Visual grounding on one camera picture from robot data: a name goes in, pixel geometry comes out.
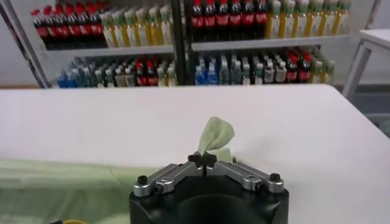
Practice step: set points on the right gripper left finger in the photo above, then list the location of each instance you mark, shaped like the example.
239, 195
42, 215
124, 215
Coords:
166, 179

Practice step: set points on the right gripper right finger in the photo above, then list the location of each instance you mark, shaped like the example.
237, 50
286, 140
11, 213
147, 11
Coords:
250, 178

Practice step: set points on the light green printed t-shirt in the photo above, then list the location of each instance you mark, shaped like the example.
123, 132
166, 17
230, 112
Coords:
216, 134

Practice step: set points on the small yellow drink bottle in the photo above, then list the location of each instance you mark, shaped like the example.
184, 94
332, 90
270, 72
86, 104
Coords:
161, 78
171, 77
317, 74
329, 73

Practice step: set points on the small dark white-label bottle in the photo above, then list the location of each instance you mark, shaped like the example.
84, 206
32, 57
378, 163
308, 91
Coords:
258, 74
109, 79
246, 76
100, 79

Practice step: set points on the small red-capped cola bottle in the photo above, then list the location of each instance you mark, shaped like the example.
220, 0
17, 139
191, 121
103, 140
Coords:
140, 77
304, 71
151, 77
292, 73

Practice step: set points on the small green-tinted water bottle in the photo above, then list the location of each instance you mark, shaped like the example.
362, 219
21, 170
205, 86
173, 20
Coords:
83, 79
235, 74
92, 79
224, 74

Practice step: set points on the small dark beige-label bottle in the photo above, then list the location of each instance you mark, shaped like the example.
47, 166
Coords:
269, 74
280, 73
130, 79
120, 79

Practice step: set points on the small blue water bottle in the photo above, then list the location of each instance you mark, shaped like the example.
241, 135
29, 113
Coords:
200, 77
62, 80
72, 79
212, 76

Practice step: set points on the white glass drinks cabinet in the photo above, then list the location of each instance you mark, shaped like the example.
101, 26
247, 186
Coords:
122, 51
274, 42

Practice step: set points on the white side table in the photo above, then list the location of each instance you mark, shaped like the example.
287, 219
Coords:
359, 61

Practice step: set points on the open glass cabinet door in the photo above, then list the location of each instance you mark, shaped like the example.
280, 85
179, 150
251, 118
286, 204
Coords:
373, 15
27, 45

